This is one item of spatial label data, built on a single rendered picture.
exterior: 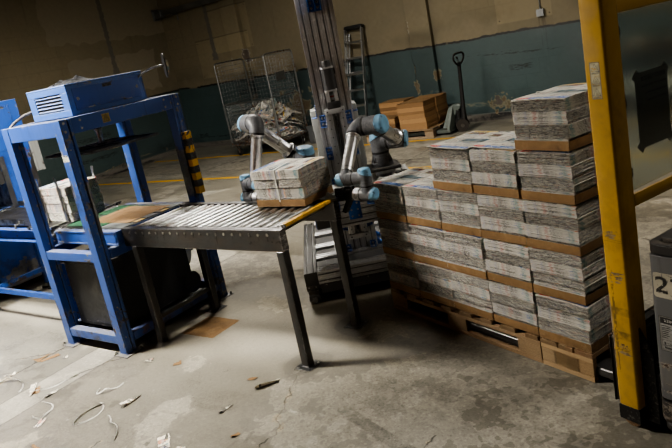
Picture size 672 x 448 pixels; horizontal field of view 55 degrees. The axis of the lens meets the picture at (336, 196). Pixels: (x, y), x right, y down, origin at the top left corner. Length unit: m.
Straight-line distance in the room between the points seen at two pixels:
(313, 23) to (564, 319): 2.48
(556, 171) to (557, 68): 7.37
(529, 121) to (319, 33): 1.96
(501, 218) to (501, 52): 7.39
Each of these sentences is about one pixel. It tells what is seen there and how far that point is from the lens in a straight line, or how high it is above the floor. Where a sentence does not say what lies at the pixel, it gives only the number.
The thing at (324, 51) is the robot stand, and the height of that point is 1.63.
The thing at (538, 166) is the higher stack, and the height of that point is 1.00.
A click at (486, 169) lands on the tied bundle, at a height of 0.96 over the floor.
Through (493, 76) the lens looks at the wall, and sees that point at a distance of 10.55.
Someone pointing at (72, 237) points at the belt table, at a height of 0.75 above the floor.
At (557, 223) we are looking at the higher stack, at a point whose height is 0.74.
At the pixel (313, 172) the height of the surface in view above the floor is 0.97.
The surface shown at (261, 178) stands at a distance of 3.91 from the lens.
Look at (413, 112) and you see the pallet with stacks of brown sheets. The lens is 10.00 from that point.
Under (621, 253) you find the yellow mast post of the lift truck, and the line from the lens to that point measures 2.60.
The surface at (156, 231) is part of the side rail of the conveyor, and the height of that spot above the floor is 0.79.
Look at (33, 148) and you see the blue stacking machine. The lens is 6.76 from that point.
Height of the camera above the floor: 1.69
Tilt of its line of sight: 13 degrees down
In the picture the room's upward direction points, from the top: 11 degrees counter-clockwise
